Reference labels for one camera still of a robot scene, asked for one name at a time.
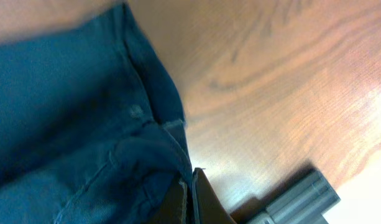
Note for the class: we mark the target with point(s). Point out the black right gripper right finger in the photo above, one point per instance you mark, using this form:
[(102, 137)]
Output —
[(207, 208)]

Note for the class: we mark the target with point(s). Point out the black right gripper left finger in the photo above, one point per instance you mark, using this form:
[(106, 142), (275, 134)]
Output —
[(173, 209)]

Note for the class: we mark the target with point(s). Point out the navy blue shorts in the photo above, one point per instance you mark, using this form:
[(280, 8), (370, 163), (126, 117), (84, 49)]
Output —
[(91, 126)]

